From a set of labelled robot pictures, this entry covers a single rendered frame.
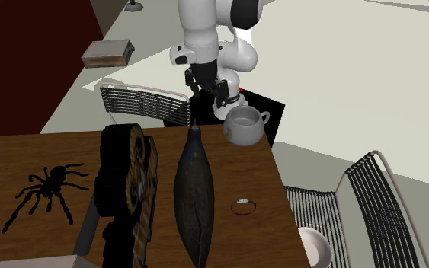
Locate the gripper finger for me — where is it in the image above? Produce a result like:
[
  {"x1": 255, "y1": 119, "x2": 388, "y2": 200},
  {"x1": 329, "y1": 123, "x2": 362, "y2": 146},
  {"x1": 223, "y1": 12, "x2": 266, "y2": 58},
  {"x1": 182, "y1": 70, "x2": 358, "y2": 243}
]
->
[
  {"x1": 184, "y1": 68, "x2": 202, "y2": 98},
  {"x1": 210, "y1": 78, "x2": 230, "y2": 110}
]

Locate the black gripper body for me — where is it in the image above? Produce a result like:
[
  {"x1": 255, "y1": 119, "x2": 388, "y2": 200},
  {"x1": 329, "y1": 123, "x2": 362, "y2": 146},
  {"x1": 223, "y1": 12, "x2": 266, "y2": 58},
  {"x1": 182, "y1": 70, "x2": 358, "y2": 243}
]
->
[{"x1": 190, "y1": 59, "x2": 220, "y2": 91}]

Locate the grey round mug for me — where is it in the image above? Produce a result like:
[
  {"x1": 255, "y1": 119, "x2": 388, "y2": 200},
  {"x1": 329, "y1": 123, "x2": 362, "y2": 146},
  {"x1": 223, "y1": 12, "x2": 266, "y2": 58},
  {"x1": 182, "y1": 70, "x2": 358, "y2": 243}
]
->
[{"x1": 223, "y1": 105, "x2": 271, "y2": 147}]

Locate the black robot stand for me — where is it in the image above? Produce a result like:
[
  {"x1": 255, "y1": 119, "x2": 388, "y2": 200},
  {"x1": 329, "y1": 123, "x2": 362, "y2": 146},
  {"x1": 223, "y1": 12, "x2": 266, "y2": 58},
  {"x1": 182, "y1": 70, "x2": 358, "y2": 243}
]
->
[{"x1": 162, "y1": 87, "x2": 286, "y2": 149}]

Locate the brown wooden table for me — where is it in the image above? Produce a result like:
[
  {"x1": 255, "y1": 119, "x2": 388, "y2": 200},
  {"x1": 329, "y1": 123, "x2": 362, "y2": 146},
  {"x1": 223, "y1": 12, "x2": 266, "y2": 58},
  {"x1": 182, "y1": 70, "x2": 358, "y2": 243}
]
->
[{"x1": 0, "y1": 123, "x2": 312, "y2": 268}]

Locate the grey brown box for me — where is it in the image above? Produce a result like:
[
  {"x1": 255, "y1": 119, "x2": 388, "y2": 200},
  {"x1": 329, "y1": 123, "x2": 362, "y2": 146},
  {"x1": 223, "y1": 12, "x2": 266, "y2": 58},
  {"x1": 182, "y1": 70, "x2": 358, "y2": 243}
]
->
[{"x1": 80, "y1": 38, "x2": 136, "y2": 69}]

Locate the grey round-based object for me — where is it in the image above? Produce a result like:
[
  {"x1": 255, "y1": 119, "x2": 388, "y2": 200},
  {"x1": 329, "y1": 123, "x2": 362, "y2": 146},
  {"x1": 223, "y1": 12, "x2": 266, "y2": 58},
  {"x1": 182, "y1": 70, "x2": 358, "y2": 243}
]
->
[{"x1": 124, "y1": 0, "x2": 144, "y2": 13}]

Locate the dark long pod-shaped object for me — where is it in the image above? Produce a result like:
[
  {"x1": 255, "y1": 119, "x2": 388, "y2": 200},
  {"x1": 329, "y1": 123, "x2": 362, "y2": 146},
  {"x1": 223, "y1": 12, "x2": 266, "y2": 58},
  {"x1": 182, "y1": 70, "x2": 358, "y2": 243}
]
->
[{"x1": 172, "y1": 119, "x2": 216, "y2": 268}]

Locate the black toy spider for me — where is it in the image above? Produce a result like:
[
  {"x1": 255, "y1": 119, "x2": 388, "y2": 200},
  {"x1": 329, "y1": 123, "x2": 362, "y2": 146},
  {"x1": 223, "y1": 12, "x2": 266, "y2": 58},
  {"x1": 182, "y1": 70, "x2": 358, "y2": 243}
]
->
[{"x1": 1, "y1": 162, "x2": 90, "y2": 235}]

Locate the white bowl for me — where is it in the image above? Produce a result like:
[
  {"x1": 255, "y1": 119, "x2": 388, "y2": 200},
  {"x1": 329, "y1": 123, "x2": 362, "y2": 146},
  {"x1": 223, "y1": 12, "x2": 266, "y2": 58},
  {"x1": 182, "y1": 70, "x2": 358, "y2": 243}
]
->
[{"x1": 296, "y1": 226, "x2": 333, "y2": 268}]

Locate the white wire chair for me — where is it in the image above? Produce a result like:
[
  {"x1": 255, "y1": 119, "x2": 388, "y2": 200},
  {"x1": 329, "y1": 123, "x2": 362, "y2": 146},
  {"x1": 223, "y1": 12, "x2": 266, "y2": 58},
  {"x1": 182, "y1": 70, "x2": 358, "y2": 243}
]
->
[
  {"x1": 283, "y1": 149, "x2": 429, "y2": 268},
  {"x1": 99, "y1": 81, "x2": 192, "y2": 127}
]

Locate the thin ring with white stone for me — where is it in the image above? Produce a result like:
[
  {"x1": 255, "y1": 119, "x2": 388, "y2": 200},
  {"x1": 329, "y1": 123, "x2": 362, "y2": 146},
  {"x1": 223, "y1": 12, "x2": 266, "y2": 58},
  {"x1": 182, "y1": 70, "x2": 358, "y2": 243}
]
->
[{"x1": 230, "y1": 199, "x2": 258, "y2": 216}]

